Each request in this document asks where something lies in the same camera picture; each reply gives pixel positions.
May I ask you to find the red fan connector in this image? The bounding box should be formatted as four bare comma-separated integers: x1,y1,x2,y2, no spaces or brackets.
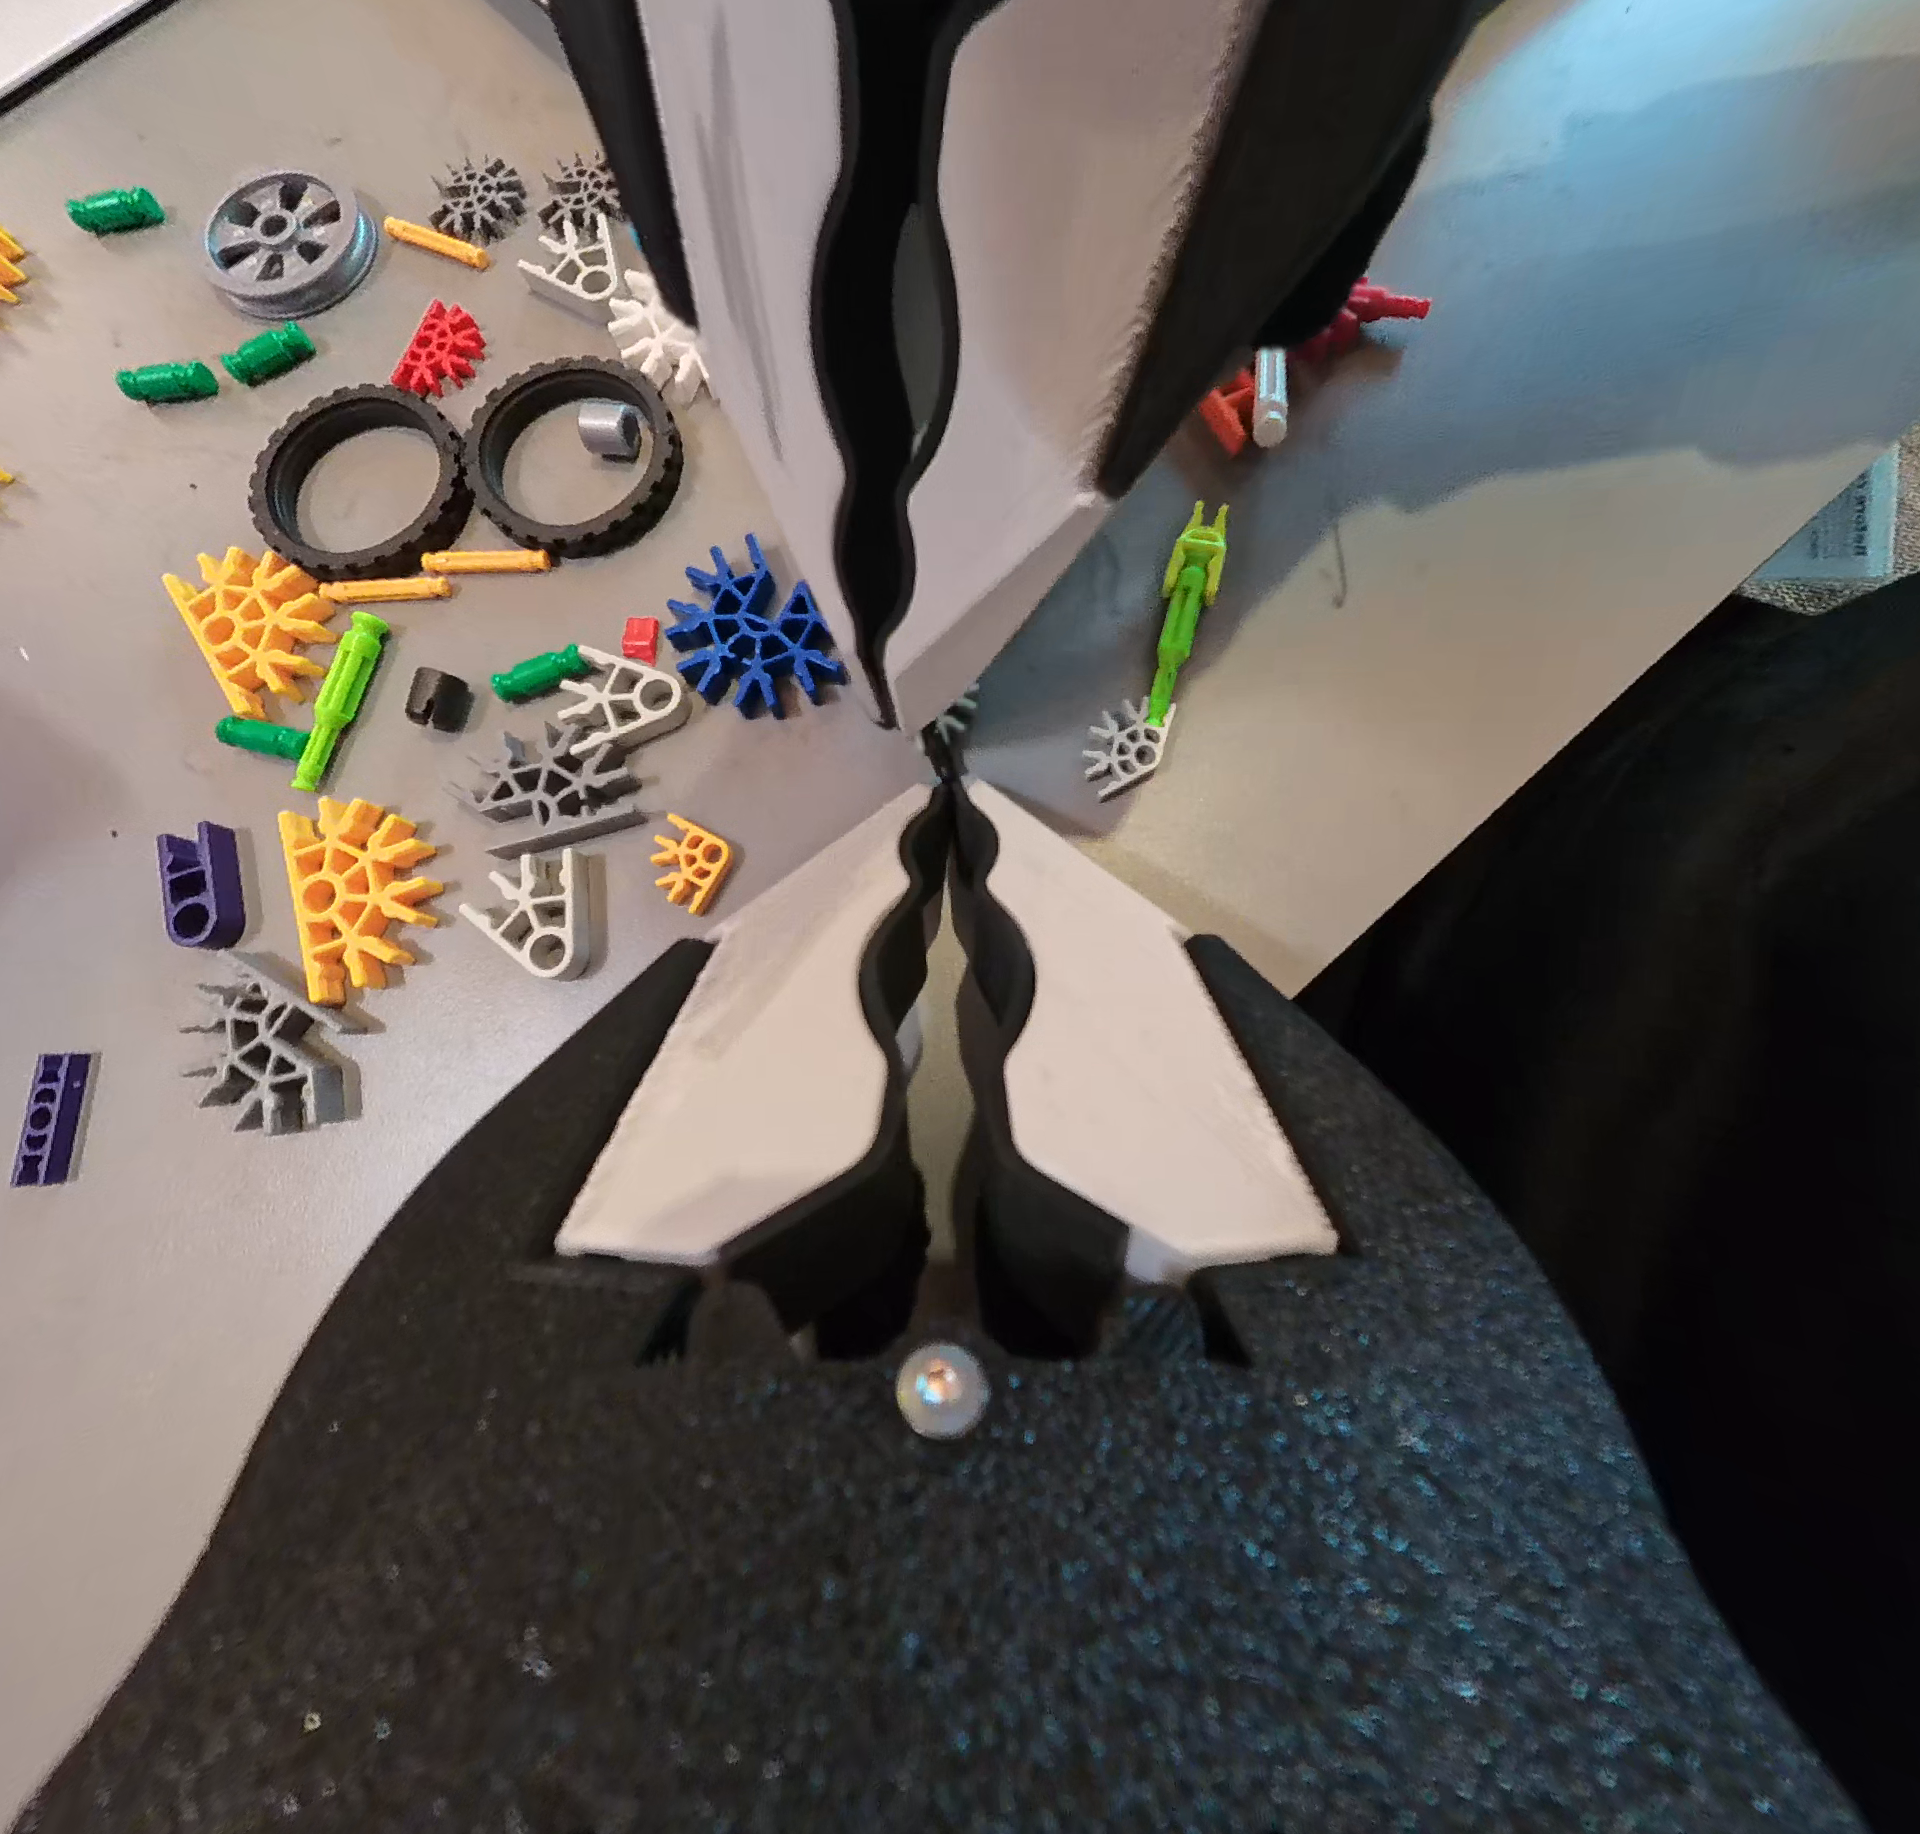
389,300,488,396

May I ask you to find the blue snowflake connector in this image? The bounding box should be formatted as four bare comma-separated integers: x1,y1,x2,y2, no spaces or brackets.
664,536,841,722

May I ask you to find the lime green rod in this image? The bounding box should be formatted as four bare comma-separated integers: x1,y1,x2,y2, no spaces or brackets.
1147,561,1219,732
292,610,395,797

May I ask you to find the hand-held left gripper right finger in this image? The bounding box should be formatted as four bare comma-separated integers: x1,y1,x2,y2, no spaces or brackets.
948,776,1339,1287

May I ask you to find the red multi-hole connector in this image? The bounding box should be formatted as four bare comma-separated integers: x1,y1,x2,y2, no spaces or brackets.
1293,276,1433,368

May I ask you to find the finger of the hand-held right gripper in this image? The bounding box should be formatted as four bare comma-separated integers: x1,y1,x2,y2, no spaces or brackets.
877,0,1278,732
615,0,905,729

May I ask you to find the purple clip connector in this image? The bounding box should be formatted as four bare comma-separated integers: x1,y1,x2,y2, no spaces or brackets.
155,820,244,952
12,1052,95,1191

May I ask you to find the grey wheel hub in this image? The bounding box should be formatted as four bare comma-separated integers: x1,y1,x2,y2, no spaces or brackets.
201,169,380,324

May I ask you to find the small dark grey snowflake connector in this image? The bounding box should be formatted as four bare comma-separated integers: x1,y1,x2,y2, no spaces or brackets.
538,150,623,236
430,154,533,243

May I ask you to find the person's dark clothing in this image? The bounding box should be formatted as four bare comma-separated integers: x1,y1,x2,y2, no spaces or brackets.
1296,580,1920,1834

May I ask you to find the small yellow corner connector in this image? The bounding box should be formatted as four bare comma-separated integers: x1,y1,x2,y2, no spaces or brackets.
646,811,738,916

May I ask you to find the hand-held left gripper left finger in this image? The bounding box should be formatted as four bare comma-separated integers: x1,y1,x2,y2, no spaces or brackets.
554,781,953,1313

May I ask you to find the black rubber tire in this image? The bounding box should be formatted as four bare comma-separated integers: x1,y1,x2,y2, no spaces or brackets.
251,383,468,583
463,353,688,561

